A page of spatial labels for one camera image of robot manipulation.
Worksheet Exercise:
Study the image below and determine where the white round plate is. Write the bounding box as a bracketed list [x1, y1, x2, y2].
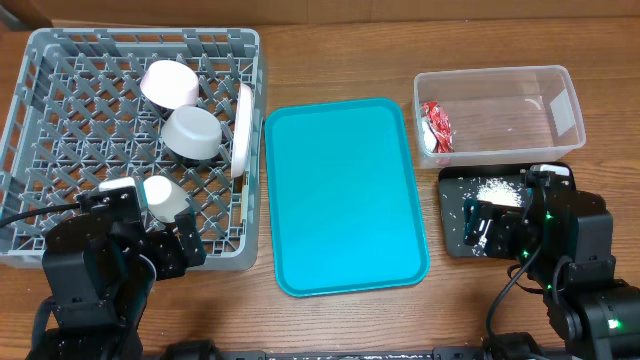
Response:
[231, 83, 253, 178]

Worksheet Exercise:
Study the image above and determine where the clear plastic bin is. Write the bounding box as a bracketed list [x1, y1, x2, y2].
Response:
[412, 65, 586, 168]

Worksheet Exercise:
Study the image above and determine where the black rectangular tray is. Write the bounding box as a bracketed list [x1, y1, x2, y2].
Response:
[438, 163, 534, 258]

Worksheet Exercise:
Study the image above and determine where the white tissue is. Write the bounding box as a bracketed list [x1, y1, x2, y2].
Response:
[421, 116, 438, 153]

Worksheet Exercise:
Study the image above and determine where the pile of white rice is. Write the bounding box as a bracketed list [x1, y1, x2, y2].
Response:
[447, 175, 531, 257]

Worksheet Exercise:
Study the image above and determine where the grey-green bowl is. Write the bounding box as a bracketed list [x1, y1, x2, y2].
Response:
[161, 106, 222, 160]

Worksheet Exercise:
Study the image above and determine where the pink-white small bowl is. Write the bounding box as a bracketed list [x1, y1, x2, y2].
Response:
[140, 60, 199, 110]

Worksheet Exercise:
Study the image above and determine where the grey dishwasher rack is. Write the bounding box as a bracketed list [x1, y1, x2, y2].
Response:
[1, 28, 267, 271]

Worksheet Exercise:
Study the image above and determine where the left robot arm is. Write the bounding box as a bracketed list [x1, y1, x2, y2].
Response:
[28, 210, 205, 359]

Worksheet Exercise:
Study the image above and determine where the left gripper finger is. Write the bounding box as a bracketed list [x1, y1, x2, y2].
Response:
[174, 207, 207, 267]
[147, 231, 187, 280]

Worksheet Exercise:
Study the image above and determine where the white cylindrical cup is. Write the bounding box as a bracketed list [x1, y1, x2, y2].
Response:
[143, 175, 189, 223]

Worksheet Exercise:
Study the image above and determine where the red snack wrapper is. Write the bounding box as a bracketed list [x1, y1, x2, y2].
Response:
[421, 101, 454, 153]

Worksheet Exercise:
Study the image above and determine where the teal plastic tray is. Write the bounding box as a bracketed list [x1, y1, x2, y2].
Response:
[265, 98, 430, 297]

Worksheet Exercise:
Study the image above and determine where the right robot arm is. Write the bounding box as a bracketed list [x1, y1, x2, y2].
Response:
[464, 189, 639, 359]

